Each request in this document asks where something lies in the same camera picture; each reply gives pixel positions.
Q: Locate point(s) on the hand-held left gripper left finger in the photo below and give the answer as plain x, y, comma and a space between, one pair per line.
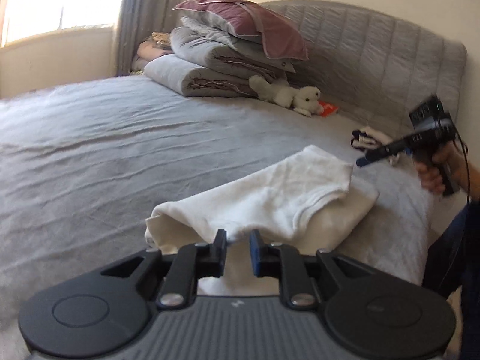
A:
219, 255

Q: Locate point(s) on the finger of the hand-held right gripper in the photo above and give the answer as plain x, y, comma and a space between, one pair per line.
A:
386, 152

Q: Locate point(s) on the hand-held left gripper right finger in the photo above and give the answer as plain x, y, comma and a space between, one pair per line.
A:
255, 255

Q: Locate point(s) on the cream long-sleeve sweatshirt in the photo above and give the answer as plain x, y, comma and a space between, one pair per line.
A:
281, 195

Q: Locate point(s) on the person's right forearm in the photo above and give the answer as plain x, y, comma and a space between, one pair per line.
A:
470, 172

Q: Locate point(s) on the person's right hand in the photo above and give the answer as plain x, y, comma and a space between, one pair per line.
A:
431, 174

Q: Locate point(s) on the orange packet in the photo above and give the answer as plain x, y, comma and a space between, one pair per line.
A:
330, 108

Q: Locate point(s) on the grey padded headboard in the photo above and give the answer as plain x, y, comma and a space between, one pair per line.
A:
375, 52

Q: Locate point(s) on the white plush toy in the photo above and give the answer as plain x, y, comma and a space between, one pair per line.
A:
285, 95

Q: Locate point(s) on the person's dark pants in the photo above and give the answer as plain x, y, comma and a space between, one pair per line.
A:
453, 262

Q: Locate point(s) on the grey bed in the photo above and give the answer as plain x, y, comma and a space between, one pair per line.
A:
112, 138

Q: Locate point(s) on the maroon pillow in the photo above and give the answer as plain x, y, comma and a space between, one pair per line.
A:
255, 22

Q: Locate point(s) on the folded grey duvet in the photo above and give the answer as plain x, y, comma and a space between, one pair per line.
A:
210, 54

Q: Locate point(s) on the pale pink cushion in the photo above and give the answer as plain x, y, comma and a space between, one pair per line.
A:
150, 50

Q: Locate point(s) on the grey curtain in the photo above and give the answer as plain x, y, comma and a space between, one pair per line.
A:
150, 7

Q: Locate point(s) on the window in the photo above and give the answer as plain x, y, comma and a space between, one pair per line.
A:
56, 0

